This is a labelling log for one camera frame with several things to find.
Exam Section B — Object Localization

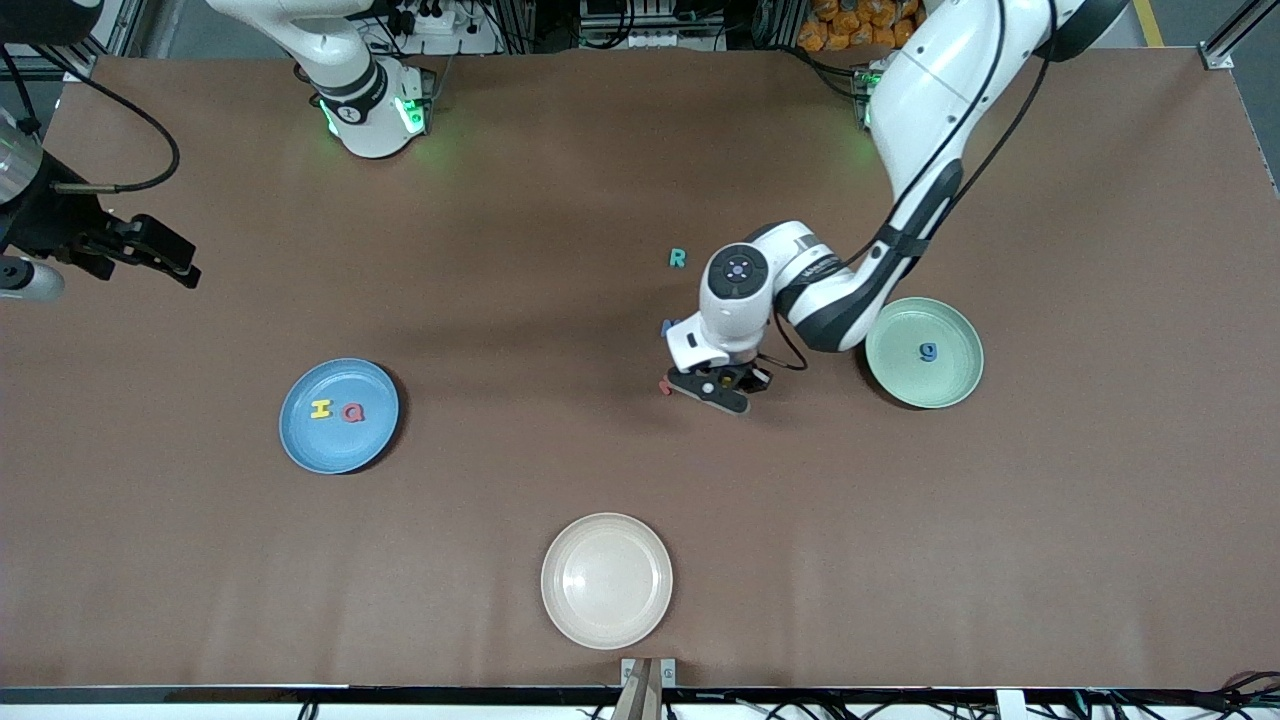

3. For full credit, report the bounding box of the green plate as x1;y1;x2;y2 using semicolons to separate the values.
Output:
866;296;986;410

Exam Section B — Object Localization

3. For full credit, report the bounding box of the beige plate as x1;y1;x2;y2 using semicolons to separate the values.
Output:
540;512;674;651

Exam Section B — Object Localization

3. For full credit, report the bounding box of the blue plate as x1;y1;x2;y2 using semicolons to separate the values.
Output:
278;357;401;476

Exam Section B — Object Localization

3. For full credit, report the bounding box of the white power strip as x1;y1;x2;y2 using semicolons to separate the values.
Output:
385;0;458;37

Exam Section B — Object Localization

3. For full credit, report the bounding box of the orange bagged goods pile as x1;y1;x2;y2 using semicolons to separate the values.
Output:
797;0;926;53

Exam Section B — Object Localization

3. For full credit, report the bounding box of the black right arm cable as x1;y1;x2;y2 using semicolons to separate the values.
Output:
0;45;181;193

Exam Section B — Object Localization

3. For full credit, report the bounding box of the aluminium frame strut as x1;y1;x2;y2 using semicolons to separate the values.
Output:
100;0;186;56
1200;0;1280;56

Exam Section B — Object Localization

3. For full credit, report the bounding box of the grey metal mounting bracket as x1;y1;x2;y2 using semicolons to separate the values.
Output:
620;657;678;691

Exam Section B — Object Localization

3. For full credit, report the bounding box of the brown tapered post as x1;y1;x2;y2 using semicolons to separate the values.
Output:
612;660;664;720

